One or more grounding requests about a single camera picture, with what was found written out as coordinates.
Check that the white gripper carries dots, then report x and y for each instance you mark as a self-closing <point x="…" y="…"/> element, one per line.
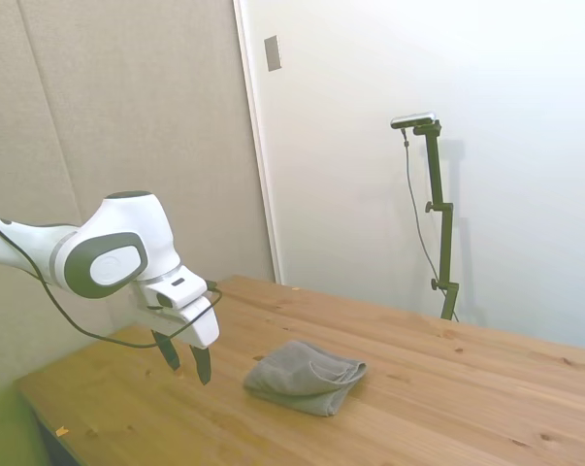
<point x="202" y="327"/>

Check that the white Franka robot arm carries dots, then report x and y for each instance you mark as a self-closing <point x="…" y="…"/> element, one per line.
<point x="127" y="223"/>

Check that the grey folded towel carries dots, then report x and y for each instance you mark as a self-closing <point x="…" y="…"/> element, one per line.
<point x="304" y="376"/>

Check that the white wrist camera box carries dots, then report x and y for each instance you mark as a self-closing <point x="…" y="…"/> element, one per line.
<point x="178" y="291"/>

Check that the white door frame strip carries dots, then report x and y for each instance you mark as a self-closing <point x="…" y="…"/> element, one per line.
<point x="255" y="141"/>

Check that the black camera stand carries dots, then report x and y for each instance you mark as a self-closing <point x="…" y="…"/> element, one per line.
<point x="440" y="218"/>

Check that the grey wall switch plate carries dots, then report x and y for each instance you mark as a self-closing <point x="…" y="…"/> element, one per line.
<point x="272" y="53"/>

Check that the grey exterior camera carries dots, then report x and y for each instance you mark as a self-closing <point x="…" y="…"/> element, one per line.
<point x="413" y="120"/>

